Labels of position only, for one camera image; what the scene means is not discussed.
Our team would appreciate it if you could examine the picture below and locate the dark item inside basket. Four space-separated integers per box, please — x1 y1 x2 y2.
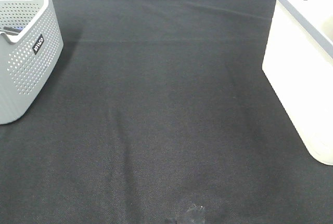
1 27 22 35

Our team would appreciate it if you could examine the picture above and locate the white storage bin grey rim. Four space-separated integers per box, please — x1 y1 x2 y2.
262 0 332 165

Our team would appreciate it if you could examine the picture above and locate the black table cloth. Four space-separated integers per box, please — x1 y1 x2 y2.
1 0 332 223

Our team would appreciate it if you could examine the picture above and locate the grey perforated laundry basket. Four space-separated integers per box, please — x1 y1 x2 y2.
1 0 63 125

